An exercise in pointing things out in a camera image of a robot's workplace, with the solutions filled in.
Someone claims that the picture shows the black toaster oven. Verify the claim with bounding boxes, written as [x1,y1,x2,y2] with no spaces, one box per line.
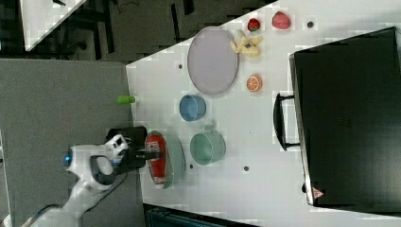
[289,26,401,217]

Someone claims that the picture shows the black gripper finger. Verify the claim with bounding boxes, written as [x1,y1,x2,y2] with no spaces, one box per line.
[145,151,164,159]

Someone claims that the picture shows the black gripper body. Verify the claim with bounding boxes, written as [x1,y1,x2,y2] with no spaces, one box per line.
[121,148,146,161]

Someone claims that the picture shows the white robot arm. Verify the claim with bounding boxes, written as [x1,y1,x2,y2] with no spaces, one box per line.
[22,134,164,227]

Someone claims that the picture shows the strawberry toy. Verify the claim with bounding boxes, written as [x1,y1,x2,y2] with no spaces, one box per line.
[247,18,260,32]

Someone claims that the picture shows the peeled banana toy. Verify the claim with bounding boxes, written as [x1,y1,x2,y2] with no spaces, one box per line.
[230,30,263,58]

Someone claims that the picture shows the white side table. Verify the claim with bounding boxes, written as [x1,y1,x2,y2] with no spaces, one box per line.
[19,0,87,51]

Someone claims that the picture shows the blue bowl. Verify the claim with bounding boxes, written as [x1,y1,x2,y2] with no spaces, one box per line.
[179,95,206,122]

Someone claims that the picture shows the black cylinder upper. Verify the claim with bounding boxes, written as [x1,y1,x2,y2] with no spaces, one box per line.
[106,126,148,150]

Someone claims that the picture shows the red plush ketchup bottle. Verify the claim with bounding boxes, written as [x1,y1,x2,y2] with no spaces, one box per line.
[146,133,166,188]

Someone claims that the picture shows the pink plush toy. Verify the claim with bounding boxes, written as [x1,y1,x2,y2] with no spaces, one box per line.
[271,11,291,29]

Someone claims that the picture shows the orange slice toy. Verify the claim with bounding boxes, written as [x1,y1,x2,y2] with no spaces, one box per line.
[246,75,263,92]

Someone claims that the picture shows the lilac round plate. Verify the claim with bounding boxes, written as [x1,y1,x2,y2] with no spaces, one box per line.
[187,26,238,96]

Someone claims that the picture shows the green mug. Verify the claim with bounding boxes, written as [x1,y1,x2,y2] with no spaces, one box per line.
[190,125,226,166]

